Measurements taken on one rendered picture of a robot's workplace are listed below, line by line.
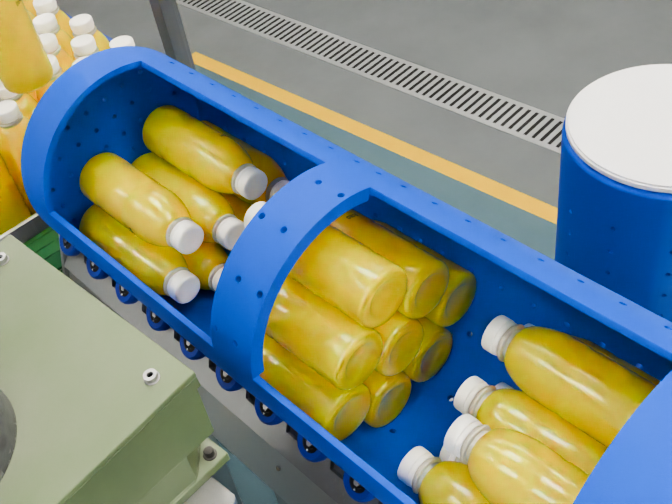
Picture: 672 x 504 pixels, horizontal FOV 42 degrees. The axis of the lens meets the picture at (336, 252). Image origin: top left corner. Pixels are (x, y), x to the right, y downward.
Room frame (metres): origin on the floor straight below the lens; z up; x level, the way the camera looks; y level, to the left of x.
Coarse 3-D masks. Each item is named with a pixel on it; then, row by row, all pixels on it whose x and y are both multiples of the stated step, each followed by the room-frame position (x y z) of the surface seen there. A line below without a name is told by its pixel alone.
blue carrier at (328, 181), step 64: (128, 64) 0.98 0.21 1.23; (64, 128) 0.97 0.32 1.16; (128, 128) 1.02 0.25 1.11; (256, 128) 0.81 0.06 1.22; (64, 192) 0.95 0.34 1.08; (320, 192) 0.67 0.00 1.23; (384, 192) 0.66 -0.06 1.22; (256, 256) 0.62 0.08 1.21; (448, 256) 0.71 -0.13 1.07; (512, 256) 0.54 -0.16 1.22; (192, 320) 0.75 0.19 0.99; (256, 320) 0.57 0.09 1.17; (576, 320) 0.57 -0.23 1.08; (640, 320) 0.45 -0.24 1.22; (256, 384) 0.55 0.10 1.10; (448, 384) 0.61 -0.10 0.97; (512, 384) 0.57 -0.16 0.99; (320, 448) 0.48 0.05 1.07; (384, 448) 0.53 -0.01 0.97; (640, 448) 0.33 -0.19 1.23
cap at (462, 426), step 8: (464, 416) 0.46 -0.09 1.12; (472, 416) 0.46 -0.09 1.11; (456, 424) 0.45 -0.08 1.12; (464, 424) 0.45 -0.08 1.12; (472, 424) 0.45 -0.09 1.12; (480, 424) 0.45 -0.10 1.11; (448, 432) 0.45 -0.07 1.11; (456, 432) 0.44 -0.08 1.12; (464, 432) 0.44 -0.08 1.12; (448, 440) 0.44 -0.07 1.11; (456, 440) 0.44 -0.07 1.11; (448, 448) 0.44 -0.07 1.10; (456, 448) 0.43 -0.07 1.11
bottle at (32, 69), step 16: (0, 0) 1.06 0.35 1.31; (16, 0) 1.08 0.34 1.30; (0, 16) 1.06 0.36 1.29; (16, 16) 1.07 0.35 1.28; (0, 32) 1.05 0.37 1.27; (16, 32) 1.06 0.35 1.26; (32, 32) 1.08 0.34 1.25; (0, 48) 1.06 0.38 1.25; (16, 48) 1.06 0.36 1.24; (32, 48) 1.07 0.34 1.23; (0, 64) 1.06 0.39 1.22; (16, 64) 1.06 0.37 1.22; (32, 64) 1.06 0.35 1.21; (48, 64) 1.09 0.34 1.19; (16, 80) 1.06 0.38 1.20; (32, 80) 1.06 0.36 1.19; (48, 80) 1.07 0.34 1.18
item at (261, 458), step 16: (64, 256) 1.00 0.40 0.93; (64, 272) 0.99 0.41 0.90; (208, 400) 0.71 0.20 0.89; (224, 416) 0.68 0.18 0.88; (224, 432) 0.68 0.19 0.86; (240, 432) 0.66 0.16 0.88; (240, 448) 0.65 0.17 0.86; (256, 448) 0.63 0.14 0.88; (272, 448) 0.61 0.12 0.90; (256, 464) 0.62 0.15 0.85; (272, 464) 0.60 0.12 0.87; (288, 464) 0.59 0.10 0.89; (272, 480) 0.60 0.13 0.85; (288, 480) 0.58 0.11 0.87; (304, 480) 0.56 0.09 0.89; (288, 496) 0.57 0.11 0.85; (304, 496) 0.56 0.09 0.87; (320, 496) 0.54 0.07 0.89
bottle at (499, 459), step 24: (480, 432) 0.44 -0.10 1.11; (504, 432) 0.43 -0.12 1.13; (480, 456) 0.41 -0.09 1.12; (504, 456) 0.40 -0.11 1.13; (528, 456) 0.39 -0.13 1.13; (552, 456) 0.39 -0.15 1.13; (480, 480) 0.40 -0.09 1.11; (504, 480) 0.38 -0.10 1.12; (528, 480) 0.37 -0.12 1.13; (552, 480) 0.37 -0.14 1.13; (576, 480) 0.37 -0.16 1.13
